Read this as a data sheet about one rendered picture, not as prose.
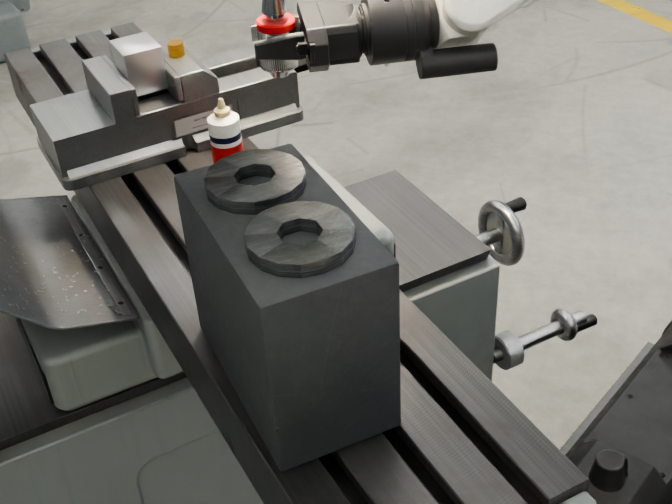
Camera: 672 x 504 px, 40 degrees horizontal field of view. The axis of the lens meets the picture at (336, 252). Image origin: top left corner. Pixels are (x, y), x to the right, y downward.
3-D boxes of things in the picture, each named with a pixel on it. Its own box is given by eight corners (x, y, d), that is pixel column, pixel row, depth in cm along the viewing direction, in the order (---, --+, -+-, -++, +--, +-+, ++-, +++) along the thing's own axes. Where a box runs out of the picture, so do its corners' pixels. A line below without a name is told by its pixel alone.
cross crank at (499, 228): (498, 236, 168) (502, 180, 161) (540, 269, 159) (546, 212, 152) (424, 264, 162) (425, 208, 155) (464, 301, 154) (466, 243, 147)
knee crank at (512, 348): (581, 314, 163) (585, 287, 160) (605, 333, 159) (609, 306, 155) (479, 359, 155) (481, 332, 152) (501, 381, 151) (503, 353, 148)
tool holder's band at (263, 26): (248, 28, 112) (247, 20, 111) (276, 16, 114) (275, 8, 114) (275, 37, 109) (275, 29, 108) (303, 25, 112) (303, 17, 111)
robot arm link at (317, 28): (294, -19, 115) (388, -29, 116) (300, 53, 121) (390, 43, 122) (306, 20, 105) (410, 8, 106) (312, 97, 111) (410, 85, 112)
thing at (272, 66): (252, 66, 115) (248, 28, 112) (279, 54, 117) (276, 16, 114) (279, 77, 112) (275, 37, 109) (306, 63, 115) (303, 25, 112)
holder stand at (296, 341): (305, 292, 100) (291, 128, 88) (403, 425, 84) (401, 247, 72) (199, 327, 96) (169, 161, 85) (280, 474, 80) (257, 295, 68)
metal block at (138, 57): (153, 72, 128) (145, 31, 124) (168, 88, 124) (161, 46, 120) (117, 81, 126) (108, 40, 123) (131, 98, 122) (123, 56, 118)
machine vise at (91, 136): (261, 80, 142) (254, 12, 136) (306, 119, 132) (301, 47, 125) (36, 144, 130) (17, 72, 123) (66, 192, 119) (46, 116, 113)
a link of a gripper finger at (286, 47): (253, 37, 109) (304, 31, 110) (255, 62, 111) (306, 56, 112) (254, 42, 108) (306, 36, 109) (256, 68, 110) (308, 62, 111)
